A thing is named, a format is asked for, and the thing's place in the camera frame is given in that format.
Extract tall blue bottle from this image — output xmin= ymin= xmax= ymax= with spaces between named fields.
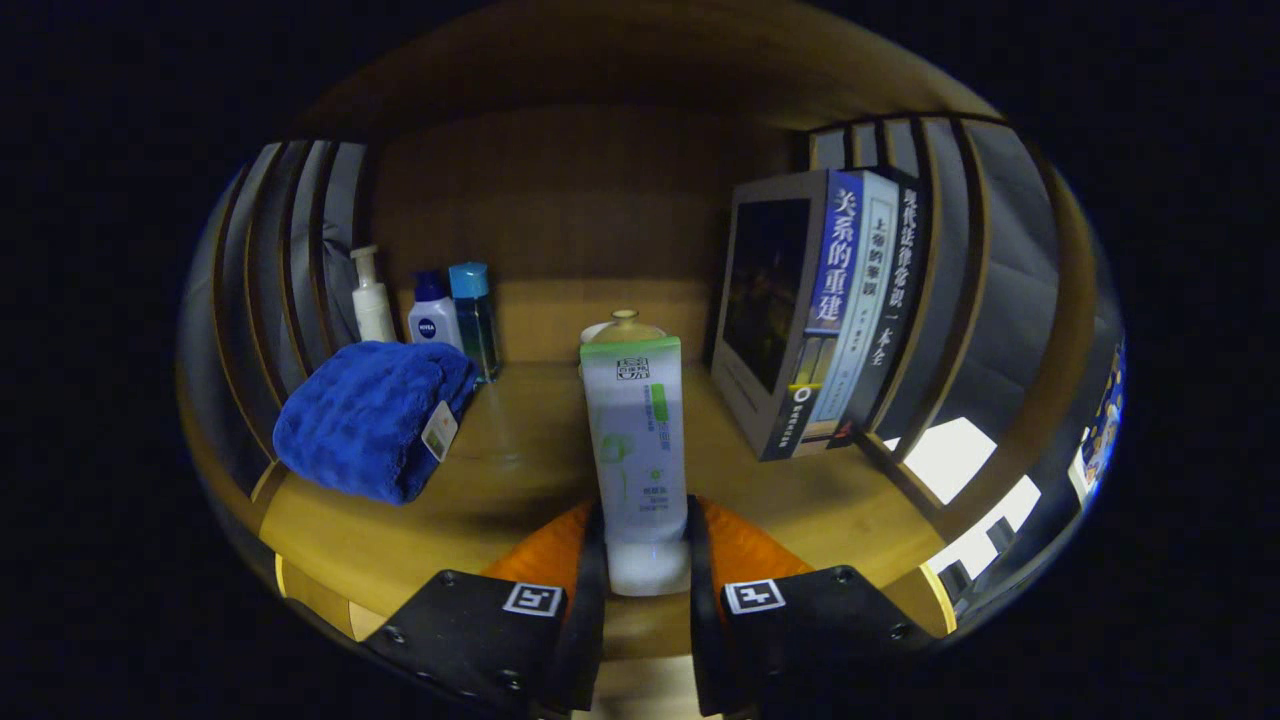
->
xmin=448 ymin=262 xmax=501 ymax=383

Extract white cabinet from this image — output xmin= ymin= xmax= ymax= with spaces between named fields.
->
xmin=885 ymin=417 xmax=1041 ymax=581

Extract wooden countertop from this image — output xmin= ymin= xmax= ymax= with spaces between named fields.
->
xmin=255 ymin=360 xmax=956 ymax=716

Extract white pump bottle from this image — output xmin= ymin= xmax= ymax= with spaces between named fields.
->
xmin=349 ymin=245 xmax=399 ymax=344

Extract colourful printed bag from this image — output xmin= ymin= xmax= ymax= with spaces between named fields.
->
xmin=1080 ymin=340 xmax=1129 ymax=491

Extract book with pale spine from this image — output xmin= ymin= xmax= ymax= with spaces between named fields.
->
xmin=800 ymin=170 xmax=901 ymax=456

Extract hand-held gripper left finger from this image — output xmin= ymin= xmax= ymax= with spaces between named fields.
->
xmin=362 ymin=500 xmax=611 ymax=716

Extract tan lidded tea cup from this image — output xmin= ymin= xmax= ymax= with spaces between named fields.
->
xmin=580 ymin=308 xmax=669 ymax=346

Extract book with blue spine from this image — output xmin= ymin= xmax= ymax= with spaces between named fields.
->
xmin=710 ymin=170 xmax=866 ymax=463

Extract book with black spine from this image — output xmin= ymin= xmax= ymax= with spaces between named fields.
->
xmin=838 ymin=170 xmax=933 ymax=449

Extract blue folded towel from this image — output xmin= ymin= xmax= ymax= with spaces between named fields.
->
xmin=272 ymin=340 xmax=481 ymax=506

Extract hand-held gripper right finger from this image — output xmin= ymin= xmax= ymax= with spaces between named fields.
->
xmin=685 ymin=495 xmax=936 ymax=717

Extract white and green tube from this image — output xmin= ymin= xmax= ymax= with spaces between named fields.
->
xmin=578 ymin=337 xmax=693 ymax=598

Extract wooden cabinet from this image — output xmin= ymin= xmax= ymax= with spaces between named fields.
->
xmin=178 ymin=0 xmax=1111 ymax=651

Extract white bottle with blue cap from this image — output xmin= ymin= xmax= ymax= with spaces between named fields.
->
xmin=407 ymin=270 xmax=464 ymax=351

